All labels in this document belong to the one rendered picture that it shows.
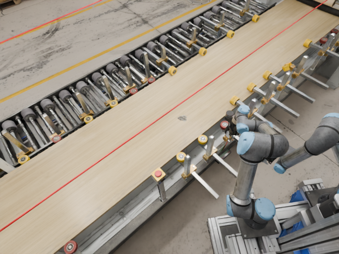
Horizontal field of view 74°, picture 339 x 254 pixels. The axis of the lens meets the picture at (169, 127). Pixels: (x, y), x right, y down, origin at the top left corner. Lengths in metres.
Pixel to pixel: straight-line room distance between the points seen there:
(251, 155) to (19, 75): 4.16
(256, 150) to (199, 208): 1.62
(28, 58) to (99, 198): 3.62
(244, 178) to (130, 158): 0.99
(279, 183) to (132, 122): 1.83
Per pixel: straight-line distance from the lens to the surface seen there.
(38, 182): 2.08
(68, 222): 1.86
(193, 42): 2.76
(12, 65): 4.98
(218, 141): 2.28
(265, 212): 1.40
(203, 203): 2.66
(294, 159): 1.55
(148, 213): 1.92
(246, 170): 1.22
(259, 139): 1.14
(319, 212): 1.40
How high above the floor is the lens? 2.55
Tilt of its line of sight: 56 degrees down
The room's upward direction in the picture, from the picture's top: 4 degrees counter-clockwise
